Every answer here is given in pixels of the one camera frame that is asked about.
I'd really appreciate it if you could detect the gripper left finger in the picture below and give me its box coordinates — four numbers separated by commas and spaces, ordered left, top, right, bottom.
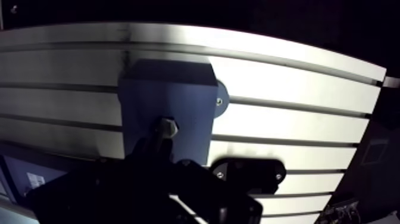
26, 124, 174, 224

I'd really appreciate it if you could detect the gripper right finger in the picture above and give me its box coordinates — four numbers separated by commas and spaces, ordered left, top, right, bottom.
170, 158, 264, 224

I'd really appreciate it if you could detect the steel bolt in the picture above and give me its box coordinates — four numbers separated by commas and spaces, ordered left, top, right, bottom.
152, 116, 180, 140

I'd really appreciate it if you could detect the black oval holder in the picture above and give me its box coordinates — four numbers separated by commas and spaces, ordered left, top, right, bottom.
210, 157, 288, 195

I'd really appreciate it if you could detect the dark blue-grey block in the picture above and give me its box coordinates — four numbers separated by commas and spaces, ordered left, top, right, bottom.
117, 58, 230, 167

